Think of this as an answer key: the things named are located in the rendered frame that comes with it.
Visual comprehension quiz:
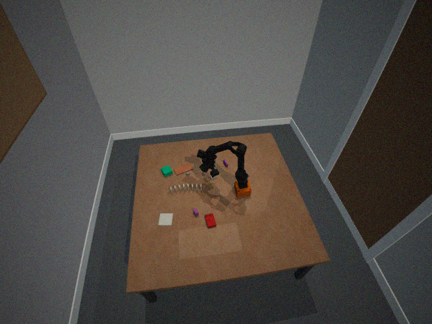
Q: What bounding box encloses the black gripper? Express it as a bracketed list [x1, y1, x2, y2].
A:
[202, 158, 219, 178]

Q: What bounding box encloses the green rectangular block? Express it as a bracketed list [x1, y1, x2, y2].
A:
[161, 165, 173, 177]

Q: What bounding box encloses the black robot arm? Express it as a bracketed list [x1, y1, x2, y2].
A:
[197, 141, 249, 189]

